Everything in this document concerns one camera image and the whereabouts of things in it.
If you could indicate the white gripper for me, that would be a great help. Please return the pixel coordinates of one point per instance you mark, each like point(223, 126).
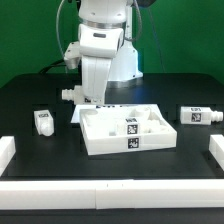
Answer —
point(98, 48)

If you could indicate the white square table top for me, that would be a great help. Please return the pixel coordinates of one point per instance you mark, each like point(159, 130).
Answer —
point(100, 137)

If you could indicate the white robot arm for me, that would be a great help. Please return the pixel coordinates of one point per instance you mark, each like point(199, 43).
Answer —
point(111, 14)

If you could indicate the white paper with tags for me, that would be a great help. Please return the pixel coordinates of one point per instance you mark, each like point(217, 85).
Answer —
point(145, 110)

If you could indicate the white left obstacle block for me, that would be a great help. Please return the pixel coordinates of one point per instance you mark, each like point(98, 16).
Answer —
point(7, 151)

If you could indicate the white obstacle block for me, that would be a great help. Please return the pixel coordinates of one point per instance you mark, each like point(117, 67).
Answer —
point(7, 151)
point(216, 147)

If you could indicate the white front obstacle bar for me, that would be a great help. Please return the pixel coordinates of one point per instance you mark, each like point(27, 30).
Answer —
point(115, 194)

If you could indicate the white right obstacle block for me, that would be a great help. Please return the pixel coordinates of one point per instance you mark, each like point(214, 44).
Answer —
point(216, 147)

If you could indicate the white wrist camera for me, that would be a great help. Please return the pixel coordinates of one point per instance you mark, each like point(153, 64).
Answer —
point(72, 55)

